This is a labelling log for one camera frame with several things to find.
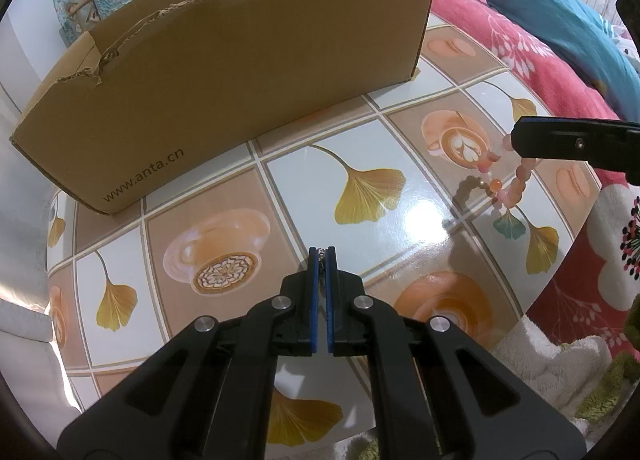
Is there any brown cardboard box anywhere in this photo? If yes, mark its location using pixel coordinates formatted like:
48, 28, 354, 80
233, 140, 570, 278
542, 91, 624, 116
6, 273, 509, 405
11, 0, 432, 214

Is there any patterned vinyl tablecloth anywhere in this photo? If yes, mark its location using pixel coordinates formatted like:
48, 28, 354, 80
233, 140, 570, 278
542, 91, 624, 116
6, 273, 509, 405
47, 14, 602, 458

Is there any pink floral blanket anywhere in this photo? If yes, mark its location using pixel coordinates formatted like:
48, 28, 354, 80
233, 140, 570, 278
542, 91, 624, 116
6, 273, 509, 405
432, 0, 639, 354

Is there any blue pillow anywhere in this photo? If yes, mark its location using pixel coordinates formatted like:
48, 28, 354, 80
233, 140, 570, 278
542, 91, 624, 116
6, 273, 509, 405
487, 0, 639, 122

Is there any pink bead bracelet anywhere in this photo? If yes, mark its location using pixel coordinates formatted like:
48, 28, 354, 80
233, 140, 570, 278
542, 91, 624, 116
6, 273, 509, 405
476, 133, 539, 209

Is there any white curtain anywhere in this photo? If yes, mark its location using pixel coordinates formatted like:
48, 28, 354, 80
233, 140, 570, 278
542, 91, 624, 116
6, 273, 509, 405
1, 93, 79, 418

